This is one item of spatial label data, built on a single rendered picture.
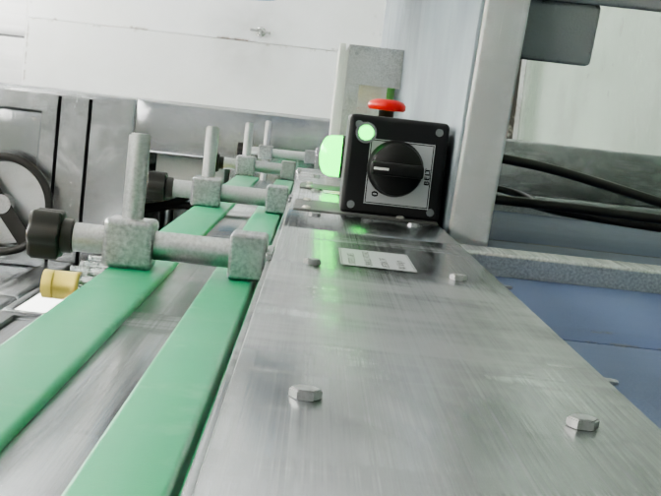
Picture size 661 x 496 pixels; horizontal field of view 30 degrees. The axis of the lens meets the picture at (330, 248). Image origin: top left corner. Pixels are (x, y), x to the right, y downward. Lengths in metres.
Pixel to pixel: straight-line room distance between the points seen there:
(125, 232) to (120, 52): 4.73
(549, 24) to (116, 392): 0.64
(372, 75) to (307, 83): 3.57
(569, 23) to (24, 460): 0.72
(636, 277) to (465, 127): 0.18
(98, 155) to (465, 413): 2.30
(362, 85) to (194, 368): 1.35
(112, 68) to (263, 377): 5.06
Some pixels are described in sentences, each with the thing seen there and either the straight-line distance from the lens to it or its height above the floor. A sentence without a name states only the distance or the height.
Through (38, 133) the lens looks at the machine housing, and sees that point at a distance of 2.66.
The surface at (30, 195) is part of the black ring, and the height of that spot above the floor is 1.44.
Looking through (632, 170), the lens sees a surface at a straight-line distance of 2.66.
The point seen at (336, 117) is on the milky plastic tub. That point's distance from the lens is 1.76.
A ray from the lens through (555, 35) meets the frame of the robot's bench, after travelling 0.98.
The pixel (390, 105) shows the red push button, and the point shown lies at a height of 0.79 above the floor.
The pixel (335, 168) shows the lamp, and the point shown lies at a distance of 1.29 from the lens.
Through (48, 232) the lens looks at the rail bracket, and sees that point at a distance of 0.68.
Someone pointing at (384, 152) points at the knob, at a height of 0.81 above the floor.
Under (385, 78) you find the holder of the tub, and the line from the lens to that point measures 1.77.
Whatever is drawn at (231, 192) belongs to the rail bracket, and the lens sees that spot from 1.13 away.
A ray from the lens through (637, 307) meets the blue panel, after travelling 0.78.
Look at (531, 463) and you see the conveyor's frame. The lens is 0.30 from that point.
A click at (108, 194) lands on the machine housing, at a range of 2.62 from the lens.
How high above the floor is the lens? 0.86
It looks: 1 degrees down
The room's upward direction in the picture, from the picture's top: 84 degrees counter-clockwise
